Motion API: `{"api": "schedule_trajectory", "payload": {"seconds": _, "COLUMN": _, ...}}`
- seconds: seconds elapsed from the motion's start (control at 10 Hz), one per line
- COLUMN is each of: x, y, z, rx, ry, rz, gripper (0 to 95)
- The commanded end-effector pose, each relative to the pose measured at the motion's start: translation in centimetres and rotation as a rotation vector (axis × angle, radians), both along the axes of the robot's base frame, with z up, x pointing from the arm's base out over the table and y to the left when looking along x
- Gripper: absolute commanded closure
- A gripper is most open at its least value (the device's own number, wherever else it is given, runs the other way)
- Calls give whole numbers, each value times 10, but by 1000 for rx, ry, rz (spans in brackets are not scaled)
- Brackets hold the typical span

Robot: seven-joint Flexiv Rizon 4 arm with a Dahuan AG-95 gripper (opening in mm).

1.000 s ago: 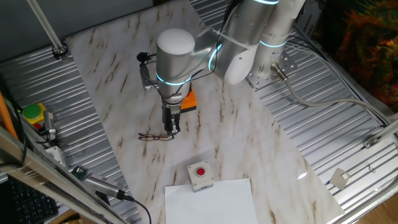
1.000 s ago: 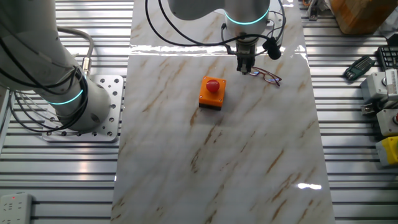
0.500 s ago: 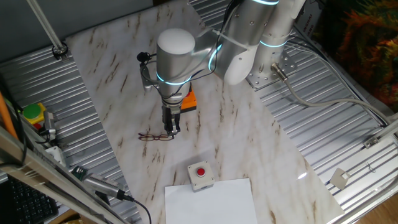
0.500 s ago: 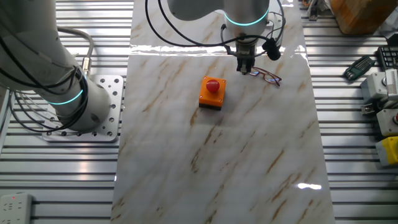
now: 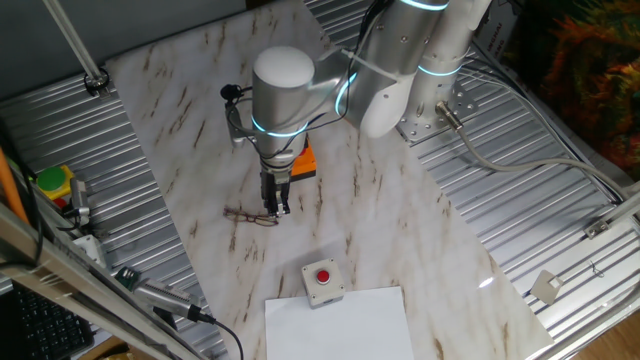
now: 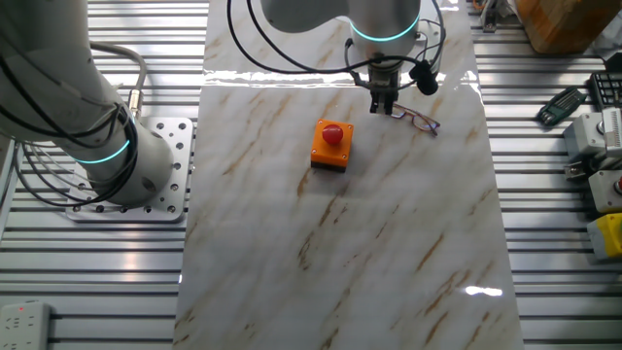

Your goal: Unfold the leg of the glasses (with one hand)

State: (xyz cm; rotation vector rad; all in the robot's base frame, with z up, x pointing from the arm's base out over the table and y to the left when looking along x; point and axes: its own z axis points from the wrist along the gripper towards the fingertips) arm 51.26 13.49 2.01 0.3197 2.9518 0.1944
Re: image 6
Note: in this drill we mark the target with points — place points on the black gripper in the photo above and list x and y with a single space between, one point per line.
384 82

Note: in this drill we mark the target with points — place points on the metal clamp bracket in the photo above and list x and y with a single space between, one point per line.
490 17

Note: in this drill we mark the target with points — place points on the silver finned camera device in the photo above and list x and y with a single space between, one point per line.
613 131

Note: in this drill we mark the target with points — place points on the dark red frame glasses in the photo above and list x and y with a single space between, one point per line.
426 125

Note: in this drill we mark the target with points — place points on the orange box red button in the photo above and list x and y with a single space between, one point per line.
330 150

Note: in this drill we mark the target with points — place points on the black keyboard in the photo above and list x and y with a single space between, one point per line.
607 90

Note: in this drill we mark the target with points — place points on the light grey switch box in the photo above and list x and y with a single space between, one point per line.
583 136

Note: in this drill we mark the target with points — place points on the white power strip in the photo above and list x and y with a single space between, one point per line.
24 325

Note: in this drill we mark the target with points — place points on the yellow box green button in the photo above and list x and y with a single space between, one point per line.
607 235

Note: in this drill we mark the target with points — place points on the grey box red button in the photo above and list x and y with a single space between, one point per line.
605 194

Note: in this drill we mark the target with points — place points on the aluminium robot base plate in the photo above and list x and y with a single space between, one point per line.
180 146

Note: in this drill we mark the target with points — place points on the marble pattern table mat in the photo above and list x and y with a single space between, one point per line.
340 243

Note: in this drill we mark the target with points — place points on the brown cardboard box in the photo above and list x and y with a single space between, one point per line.
563 24

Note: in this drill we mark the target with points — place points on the clear plastic bag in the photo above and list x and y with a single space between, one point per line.
610 41

